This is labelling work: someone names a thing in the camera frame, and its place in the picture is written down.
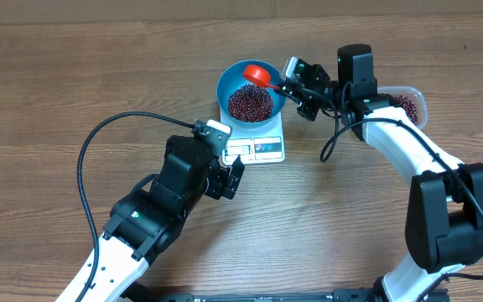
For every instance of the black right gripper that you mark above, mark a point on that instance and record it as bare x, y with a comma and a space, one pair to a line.
308, 106

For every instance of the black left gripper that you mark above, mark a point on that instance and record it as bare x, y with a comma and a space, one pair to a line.
218, 186

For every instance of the red scoop blue handle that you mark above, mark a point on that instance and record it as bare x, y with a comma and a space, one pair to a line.
258, 76

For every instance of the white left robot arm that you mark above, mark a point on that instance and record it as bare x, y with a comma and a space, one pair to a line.
150, 218

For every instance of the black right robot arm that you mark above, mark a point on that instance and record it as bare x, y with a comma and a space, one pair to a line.
444, 223

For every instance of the red beans in bowl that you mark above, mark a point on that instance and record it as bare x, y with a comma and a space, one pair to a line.
250, 103

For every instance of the white digital kitchen scale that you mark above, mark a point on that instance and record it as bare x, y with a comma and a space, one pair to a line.
260, 145

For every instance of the teal blue bowl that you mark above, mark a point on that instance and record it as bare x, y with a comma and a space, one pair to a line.
232, 79

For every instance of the clear plastic container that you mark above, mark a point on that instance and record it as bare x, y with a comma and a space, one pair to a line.
415, 95

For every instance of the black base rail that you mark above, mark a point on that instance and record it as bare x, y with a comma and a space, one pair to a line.
292, 295

